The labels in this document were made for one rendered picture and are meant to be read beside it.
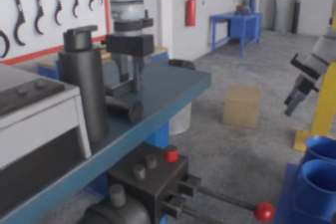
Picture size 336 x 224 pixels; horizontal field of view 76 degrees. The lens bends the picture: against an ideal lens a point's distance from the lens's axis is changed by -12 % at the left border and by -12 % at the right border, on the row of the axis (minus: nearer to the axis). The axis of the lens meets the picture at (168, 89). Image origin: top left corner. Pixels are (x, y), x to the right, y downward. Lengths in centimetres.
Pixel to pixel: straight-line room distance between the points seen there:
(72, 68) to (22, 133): 14
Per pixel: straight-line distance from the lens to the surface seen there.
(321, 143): 202
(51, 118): 36
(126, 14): 60
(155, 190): 42
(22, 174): 37
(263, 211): 45
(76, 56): 40
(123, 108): 50
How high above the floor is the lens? 132
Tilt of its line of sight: 22 degrees down
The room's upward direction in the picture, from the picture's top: 1 degrees counter-clockwise
